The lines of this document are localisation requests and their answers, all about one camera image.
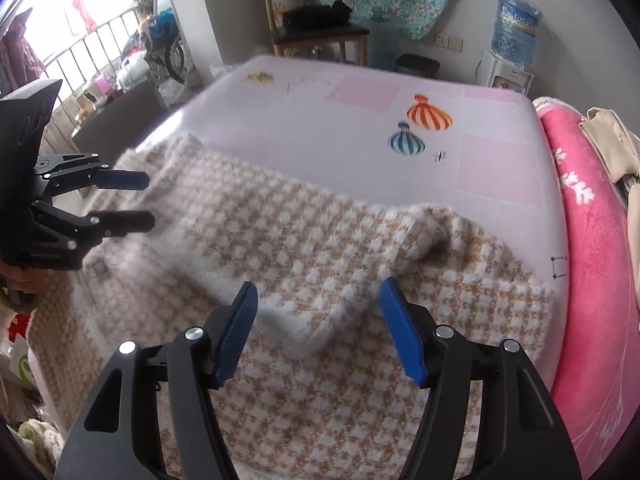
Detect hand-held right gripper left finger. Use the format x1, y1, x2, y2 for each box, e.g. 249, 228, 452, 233
52, 281, 259, 480

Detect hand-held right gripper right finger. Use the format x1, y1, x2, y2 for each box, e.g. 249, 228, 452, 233
378, 277, 583, 480

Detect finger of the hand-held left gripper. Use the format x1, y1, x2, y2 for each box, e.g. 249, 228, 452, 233
34, 151, 151, 200
30, 200, 157, 261

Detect beige houndstooth knit coat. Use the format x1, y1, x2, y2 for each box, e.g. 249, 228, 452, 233
27, 132, 558, 480

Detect beige clothes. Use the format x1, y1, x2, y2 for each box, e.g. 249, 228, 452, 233
580, 107, 640, 186

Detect person's left hand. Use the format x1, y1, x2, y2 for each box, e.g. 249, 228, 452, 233
0, 261, 38, 307

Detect dark grey cabinet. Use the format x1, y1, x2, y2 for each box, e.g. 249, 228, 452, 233
72, 80, 168, 156

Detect dark red hanging cloth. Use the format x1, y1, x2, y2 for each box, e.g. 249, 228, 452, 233
0, 7, 47, 98

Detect metal balcony railing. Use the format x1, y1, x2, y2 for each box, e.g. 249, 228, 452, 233
42, 7, 151, 131

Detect wheelchair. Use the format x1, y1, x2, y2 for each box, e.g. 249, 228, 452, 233
150, 10, 190, 83

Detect pink floral blanket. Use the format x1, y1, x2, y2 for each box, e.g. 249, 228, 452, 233
532, 97, 640, 480

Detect wooden chair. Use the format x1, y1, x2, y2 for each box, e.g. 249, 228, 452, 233
254, 0, 371, 66

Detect black bag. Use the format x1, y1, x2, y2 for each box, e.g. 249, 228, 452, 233
282, 0, 353, 28

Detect black trash bin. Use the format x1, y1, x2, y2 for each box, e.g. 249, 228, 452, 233
396, 54, 441, 80

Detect white water dispenser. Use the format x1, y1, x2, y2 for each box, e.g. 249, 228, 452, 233
475, 47, 535, 93

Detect translucent blue container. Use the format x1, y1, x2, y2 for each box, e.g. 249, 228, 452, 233
371, 10, 402, 68

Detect blue water jug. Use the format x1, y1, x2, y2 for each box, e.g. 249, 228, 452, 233
492, 0, 543, 66

